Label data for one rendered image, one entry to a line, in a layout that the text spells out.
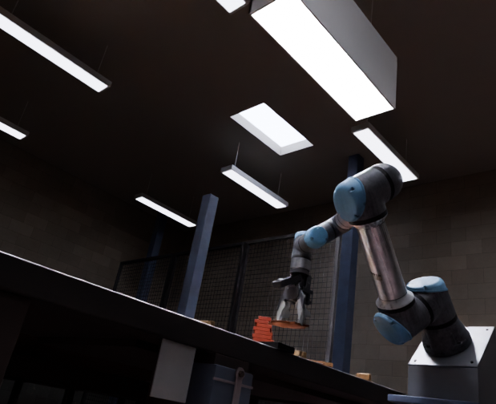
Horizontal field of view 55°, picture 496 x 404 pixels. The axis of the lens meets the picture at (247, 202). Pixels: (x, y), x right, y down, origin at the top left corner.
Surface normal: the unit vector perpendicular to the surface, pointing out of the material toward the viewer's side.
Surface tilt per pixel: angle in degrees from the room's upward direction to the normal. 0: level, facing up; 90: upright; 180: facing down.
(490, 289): 90
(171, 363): 90
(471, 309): 90
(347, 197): 124
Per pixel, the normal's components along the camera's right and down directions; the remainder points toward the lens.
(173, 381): 0.73, -0.18
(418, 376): -0.70, -0.40
